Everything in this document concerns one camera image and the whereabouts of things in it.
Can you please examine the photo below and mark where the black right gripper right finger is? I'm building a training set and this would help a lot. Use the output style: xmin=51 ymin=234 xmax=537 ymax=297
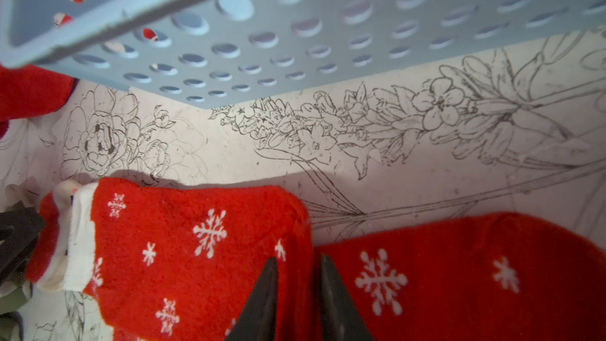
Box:
xmin=320 ymin=254 xmax=374 ymax=341

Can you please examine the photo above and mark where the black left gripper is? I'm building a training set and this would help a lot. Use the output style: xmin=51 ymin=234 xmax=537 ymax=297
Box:
xmin=1 ymin=207 xmax=46 ymax=284

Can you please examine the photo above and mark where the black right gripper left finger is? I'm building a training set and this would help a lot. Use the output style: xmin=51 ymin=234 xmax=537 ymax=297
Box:
xmin=226 ymin=257 xmax=279 ymax=341

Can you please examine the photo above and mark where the red santa snowflake sock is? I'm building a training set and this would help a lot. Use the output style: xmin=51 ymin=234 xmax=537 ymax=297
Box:
xmin=316 ymin=212 xmax=605 ymax=340
xmin=25 ymin=178 xmax=314 ymax=340

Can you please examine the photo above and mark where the light blue plastic basket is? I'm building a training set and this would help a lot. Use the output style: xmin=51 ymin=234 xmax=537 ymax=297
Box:
xmin=1 ymin=0 xmax=605 ymax=108

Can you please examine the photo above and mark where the red snowflake patterned sock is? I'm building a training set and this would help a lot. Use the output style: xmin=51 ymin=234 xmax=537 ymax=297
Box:
xmin=1 ymin=66 xmax=79 ymax=137

